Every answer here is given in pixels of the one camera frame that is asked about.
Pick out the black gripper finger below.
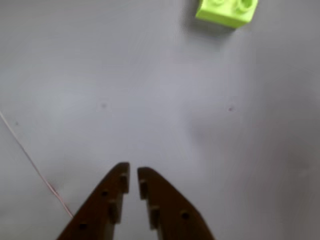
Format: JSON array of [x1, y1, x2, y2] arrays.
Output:
[[136, 166, 216, 240], [56, 161, 131, 240]]

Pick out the green lego block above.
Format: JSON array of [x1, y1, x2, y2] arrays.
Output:
[[194, 0, 259, 29]]

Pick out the gray rubber mat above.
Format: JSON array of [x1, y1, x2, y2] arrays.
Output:
[[0, 0, 320, 240], [0, 111, 74, 240]]

